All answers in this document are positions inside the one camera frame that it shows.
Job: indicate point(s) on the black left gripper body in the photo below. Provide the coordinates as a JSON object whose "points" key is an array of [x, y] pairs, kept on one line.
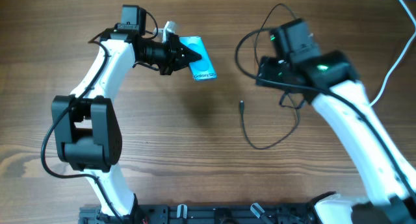
{"points": [[168, 54]]}

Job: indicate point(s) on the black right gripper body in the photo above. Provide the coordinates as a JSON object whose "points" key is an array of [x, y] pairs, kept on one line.
{"points": [[273, 69]]}

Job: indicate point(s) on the blue Galaxy S25 smartphone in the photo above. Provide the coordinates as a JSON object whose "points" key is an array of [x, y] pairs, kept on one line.
{"points": [[202, 70]]}

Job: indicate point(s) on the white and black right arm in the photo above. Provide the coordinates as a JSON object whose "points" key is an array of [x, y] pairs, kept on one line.
{"points": [[331, 85]]}

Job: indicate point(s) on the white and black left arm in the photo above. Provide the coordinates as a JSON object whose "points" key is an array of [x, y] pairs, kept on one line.
{"points": [[85, 127]]}

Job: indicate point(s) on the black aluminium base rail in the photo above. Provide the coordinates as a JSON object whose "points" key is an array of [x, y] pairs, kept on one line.
{"points": [[290, 213]]}

